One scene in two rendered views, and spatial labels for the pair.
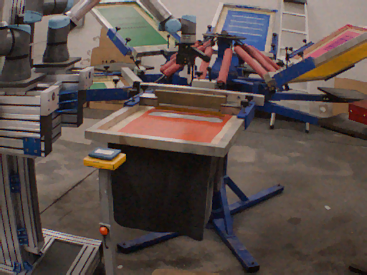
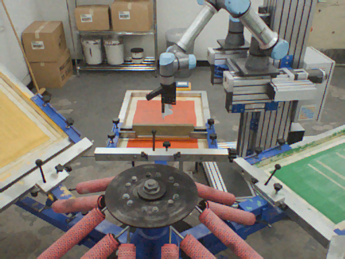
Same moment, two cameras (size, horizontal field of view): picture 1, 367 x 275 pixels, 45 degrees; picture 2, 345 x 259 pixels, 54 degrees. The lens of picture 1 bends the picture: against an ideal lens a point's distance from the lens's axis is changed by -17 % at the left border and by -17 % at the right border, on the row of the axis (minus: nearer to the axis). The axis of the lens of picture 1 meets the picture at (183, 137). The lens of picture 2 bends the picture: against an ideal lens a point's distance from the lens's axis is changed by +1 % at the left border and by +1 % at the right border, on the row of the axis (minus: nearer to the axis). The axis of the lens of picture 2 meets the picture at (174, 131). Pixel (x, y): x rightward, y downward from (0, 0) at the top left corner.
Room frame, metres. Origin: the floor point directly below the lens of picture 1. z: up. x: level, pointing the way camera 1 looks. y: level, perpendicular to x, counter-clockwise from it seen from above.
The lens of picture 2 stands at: (4.17, -0.37, 2.04)
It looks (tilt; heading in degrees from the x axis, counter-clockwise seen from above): 32 degrees down; 166
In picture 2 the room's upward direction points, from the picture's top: straight up
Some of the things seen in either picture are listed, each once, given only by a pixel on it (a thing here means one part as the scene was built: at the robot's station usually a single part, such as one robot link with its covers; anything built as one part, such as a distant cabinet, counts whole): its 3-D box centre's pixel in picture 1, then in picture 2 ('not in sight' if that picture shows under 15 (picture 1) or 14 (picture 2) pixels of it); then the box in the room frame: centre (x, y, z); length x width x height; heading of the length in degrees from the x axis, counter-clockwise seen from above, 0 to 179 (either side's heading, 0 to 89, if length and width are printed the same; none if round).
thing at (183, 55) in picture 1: (186, 53); (168, 92); (2.56, 0.00, 1.26); 0.09 x 0.08 x 0.12; 76
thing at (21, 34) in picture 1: (16, 39); (236, 20); (1.82, 0.70, 1.42); 0.13 x 0.12 x 0.14; 148
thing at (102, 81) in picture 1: (85, 74); (327, 168); (3.12, 0.64, 1.05); 1.08 x 0.61 x 0.23; 105
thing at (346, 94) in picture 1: (306, 96); not in sight; (3.54, -0.88, 0.91); 1.34 x 0.40 x 0.08; 105
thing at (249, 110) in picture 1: (246, 114); (114, 138); (2.50, -0.30, 0.98); 0.30 x 0.05 x 0.07; 165
